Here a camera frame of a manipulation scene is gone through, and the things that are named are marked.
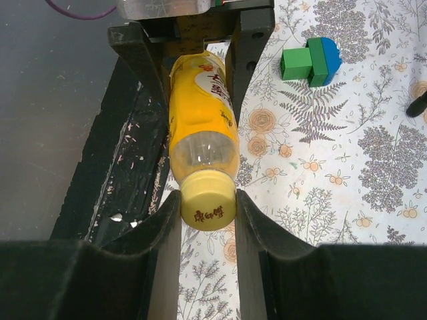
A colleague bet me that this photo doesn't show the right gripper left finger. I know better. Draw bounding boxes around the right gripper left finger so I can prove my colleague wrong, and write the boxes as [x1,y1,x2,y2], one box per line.
[1,191,181,319]

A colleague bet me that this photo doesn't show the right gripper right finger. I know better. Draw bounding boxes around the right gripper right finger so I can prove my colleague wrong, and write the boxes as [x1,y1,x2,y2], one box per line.
[236,190,426,319]

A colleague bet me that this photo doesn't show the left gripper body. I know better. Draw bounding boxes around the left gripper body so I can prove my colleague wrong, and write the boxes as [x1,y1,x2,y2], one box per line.
[140,1,274,57]

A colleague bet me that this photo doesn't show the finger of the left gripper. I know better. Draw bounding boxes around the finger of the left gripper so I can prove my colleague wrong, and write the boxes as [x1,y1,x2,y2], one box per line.
[226,8,275,121]
[107,22,167,111]

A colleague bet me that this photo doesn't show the yellow juice bottle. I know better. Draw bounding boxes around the yellow juice bottle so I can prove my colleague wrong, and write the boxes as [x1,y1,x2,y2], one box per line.
[167,49,241,232]

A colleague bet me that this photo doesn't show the pale yellow bottle cap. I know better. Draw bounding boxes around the pale yellow bottle cap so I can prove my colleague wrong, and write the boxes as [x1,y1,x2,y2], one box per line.
[180,169,236,231]

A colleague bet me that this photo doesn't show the green blue toy block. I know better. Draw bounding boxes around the green blue toy block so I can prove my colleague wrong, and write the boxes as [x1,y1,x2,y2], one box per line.
[280,37,342,87]

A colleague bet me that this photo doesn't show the floral patterned table mat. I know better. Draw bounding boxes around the floral patterned table mat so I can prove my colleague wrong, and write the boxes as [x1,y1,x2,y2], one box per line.
[156,0,427,320]

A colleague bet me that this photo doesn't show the black perforated music stand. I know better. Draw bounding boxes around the black perforated music stand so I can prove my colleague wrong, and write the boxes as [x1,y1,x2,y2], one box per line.
[406,91,427,118]

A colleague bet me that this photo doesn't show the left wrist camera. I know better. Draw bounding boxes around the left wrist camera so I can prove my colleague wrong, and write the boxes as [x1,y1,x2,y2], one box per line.
[117,0,214,20]

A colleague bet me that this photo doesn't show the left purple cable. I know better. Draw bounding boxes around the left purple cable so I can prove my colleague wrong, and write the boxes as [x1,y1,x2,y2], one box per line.
[45,0,117,21]

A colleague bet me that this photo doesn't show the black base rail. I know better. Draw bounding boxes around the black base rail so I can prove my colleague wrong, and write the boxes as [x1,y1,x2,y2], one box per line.
[50,59,169,246]

